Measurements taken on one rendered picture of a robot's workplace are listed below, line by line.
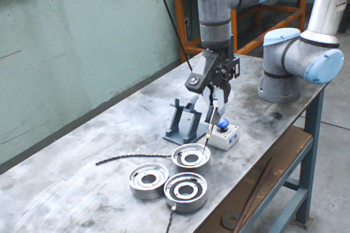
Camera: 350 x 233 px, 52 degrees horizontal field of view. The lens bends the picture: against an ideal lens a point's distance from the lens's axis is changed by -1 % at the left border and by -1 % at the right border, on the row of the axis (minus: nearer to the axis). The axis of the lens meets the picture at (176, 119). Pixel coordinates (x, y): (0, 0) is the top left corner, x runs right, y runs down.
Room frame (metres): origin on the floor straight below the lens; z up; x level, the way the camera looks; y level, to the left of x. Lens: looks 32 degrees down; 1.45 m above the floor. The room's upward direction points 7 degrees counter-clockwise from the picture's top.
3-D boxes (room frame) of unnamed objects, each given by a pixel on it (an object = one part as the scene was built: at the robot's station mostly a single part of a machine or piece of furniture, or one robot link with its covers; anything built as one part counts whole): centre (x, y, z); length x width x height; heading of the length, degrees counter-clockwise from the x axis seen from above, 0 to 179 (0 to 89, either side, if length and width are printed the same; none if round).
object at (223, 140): (0.89, -0.13, 0.82); 0.08 x 0.07 x 0.05; 137
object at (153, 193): (0.72, 0.09, 0.82); 0.10 x 0.10 x 0.04
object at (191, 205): (0.67, 0.00, 0.82); 0.10 x 0.10 x 0.04
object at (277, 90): (1.14, -0.38, 0.85); 0.15 x 0.15 x 0.10
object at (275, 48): (1.13, -0.38, 0.97); 0.13 x 0.12 x 0.14; 26
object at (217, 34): (0.86, -0.12, 1.15); 0.08 x 0.08 x 0.05
